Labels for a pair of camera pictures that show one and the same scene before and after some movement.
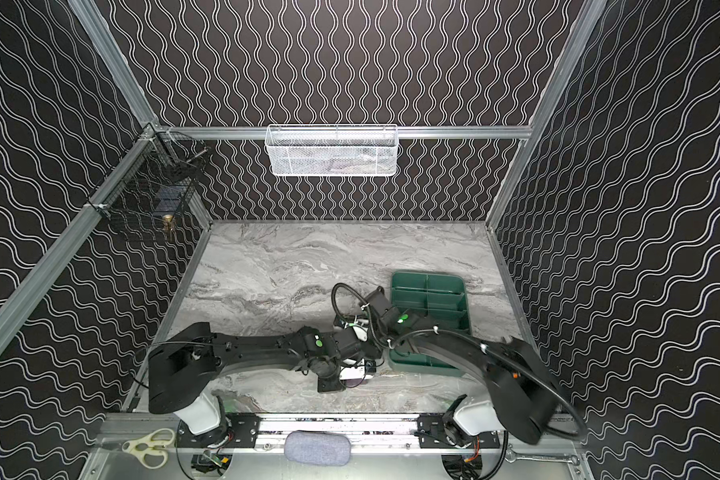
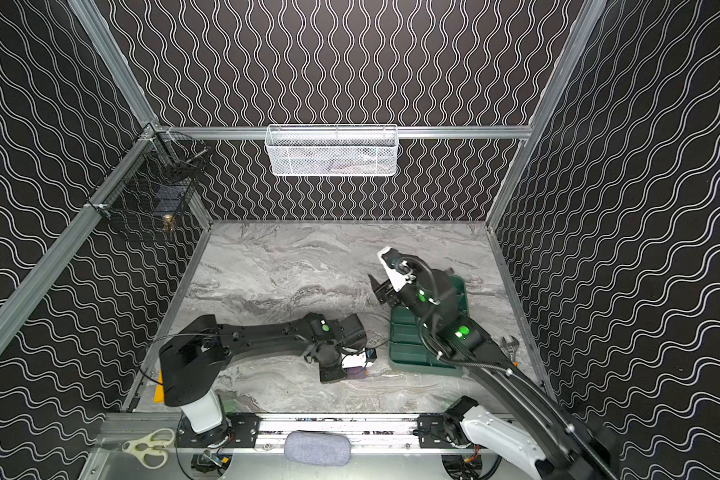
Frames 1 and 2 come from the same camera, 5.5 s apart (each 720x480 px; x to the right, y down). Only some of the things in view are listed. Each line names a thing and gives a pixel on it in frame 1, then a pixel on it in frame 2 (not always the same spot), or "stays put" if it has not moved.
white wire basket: [332, 150] stays put
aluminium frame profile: [116, 61] stays put
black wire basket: [158, 180] stays put
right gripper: [350, 322] → [397, 294]
